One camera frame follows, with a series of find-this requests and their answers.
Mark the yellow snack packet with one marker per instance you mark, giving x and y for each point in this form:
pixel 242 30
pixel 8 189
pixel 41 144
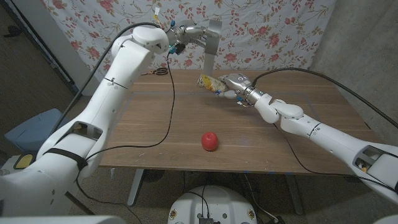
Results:
pixel 210 82

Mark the yellow black foot pedal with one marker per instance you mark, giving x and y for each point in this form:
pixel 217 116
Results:
pixel 25 161

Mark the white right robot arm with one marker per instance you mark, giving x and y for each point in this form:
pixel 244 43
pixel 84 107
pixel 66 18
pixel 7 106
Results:
pixel 335 140

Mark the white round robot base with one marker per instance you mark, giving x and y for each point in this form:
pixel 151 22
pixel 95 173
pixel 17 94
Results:
pixel 217 202

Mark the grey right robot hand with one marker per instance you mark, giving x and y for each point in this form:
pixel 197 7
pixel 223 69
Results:
pixel 239 82

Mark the grey metal table leg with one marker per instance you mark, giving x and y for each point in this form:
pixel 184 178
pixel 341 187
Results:
pixel 135 186
pixel 293 193

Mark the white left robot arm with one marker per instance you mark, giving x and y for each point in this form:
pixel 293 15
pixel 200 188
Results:
pixel 109 93

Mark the grey duct tape roll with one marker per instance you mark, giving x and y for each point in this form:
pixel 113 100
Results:
pixel 213 40

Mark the floral backdrop cloth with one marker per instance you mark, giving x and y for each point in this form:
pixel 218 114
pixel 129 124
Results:
pixel 264 31

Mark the blue plastic container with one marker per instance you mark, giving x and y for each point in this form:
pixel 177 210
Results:
pixel 31 133

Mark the red apple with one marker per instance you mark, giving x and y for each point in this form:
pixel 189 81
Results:
pixel 210 141

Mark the dark round floor object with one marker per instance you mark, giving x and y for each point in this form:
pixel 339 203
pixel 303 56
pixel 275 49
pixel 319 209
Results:
pixel 154 175

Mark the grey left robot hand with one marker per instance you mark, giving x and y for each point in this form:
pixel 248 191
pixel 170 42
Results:
pixel 189 31

